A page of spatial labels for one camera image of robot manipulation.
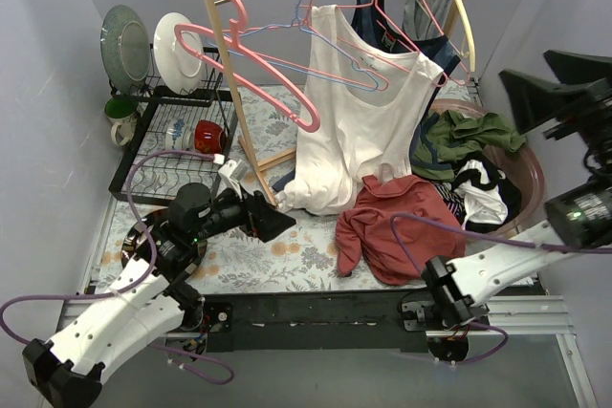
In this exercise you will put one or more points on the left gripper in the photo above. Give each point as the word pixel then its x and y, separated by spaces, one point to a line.
pixel 253 213

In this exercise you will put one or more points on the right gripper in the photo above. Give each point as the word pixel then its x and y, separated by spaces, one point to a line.
pixel 579 109

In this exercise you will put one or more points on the red tank top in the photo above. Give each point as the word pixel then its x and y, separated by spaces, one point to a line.
pixel 390 228

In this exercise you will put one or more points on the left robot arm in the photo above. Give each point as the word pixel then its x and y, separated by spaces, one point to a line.
pixel 150 296

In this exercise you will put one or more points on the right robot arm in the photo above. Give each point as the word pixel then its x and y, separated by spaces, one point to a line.
pixel 577 222

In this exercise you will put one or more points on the pink hanger under navy top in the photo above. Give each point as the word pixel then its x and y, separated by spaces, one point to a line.
pixel 423 29

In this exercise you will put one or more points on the grey tank top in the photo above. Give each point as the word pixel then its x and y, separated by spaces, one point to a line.
pixel 424 19

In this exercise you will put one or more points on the white tank top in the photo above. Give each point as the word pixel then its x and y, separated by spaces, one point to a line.
pixel 360 133

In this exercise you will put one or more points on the cream wooden hanger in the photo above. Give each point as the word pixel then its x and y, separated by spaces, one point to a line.
pixel 470 52

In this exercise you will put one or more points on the thick pink plastic hanger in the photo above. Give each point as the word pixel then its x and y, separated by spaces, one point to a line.
pixel 233 43

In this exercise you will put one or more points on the navy tank top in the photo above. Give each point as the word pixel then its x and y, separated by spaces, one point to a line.
pixel 419 31

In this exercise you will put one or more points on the pink hanger under white top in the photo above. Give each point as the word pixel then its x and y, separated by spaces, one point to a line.
pixel 382 38

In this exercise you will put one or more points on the floral table mat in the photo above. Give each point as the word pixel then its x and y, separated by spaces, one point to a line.
pixel 303 258

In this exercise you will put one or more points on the brown laundry basket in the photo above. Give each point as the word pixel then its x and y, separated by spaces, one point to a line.
pixel 522 168

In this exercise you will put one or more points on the red bowl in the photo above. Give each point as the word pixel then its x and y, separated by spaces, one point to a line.
pixel 209 137

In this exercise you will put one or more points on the black dish rack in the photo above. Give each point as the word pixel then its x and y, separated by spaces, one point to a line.
pixel 158 181

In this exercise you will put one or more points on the blue white cup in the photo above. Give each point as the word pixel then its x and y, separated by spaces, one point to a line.
pixel 178 135

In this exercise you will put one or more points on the green shirt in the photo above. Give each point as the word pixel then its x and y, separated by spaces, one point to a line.
pixel 444 139

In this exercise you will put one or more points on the black and white garment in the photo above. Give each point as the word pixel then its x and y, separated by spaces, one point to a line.
pixel 481 197

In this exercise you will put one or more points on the brown rimmed plate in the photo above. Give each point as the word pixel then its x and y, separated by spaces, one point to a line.
pixel 177 255

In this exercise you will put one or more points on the white plate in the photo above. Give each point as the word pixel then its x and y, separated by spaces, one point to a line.
pixel 180 71

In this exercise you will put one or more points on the green mug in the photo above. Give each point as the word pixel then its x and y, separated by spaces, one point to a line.
pixel 123 116

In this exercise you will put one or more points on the green patterned plate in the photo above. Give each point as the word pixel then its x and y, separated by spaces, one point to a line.
pixel 125 51

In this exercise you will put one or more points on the wooden clothes rack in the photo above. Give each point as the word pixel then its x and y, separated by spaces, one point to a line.
pixel 229 69

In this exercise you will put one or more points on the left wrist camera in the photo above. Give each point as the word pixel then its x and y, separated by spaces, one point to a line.
pixel 231 173

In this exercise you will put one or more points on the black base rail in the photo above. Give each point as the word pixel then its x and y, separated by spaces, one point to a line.
pixel 323 320

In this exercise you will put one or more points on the blue wire hanger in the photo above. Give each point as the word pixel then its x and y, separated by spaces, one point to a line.
pixel 315 45

